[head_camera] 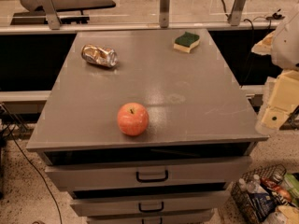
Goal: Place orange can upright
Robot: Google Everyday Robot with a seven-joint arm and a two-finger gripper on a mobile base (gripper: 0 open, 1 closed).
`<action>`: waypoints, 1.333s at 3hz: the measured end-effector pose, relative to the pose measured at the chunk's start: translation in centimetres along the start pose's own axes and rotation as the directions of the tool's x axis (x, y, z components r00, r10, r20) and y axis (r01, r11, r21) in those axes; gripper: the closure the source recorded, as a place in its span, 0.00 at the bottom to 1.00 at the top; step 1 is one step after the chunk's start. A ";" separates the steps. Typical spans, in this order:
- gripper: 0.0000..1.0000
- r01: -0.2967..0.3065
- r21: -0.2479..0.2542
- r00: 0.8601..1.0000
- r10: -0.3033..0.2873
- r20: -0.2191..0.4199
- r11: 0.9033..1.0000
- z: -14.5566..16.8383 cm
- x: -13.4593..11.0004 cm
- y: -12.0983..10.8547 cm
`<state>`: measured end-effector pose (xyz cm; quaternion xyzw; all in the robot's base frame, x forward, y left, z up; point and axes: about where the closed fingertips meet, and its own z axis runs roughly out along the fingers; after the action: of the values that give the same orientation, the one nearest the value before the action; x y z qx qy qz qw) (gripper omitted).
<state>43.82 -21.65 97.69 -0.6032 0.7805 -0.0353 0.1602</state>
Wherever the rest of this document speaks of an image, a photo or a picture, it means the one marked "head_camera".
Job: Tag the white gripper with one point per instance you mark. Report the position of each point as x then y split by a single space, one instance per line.
289 46

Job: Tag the crushed orange soda can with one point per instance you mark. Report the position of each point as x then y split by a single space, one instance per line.
99 56

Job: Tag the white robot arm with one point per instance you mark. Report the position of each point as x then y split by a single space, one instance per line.
283 44

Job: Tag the grey drawer cabinet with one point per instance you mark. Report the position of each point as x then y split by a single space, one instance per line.
196 109

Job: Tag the red snack packet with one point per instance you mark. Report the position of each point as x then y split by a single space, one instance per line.
277 188

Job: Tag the green snack bag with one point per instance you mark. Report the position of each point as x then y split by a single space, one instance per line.
291 184

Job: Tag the clear plastic water bottle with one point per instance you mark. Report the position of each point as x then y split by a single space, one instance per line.
254 185

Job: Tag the green and yellow sponge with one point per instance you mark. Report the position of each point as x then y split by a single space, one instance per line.
187 42

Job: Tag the top grey drawer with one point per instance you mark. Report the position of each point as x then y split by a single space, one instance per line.
143 174

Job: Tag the grey drawer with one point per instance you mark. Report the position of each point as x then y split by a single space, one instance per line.
149 204
143 174
188 217

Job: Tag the blue snack bag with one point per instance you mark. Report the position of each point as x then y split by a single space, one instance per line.
263 204

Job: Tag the middle grey drawer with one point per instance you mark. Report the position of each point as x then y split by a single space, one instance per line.
149 204

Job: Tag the bottom grey drawer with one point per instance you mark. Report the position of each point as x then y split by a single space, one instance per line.
188 217

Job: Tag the red apple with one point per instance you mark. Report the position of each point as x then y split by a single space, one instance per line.
133 119

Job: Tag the dark padded bench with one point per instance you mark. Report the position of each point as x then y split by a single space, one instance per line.
35 13

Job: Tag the right metal bracket post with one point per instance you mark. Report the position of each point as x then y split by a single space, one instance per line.
236 12

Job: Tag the metal bracket post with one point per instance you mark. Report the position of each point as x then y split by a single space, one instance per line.
164 13
236 12
53 20

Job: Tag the wire basket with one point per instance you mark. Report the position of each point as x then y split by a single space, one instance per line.
241 196

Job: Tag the middle metal bracket post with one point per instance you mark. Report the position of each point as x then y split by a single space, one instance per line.
164 13

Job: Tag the left metal bracket post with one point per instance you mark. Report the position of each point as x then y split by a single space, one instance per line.
53 20

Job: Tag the grey metal rail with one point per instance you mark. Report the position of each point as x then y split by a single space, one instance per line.
75 28

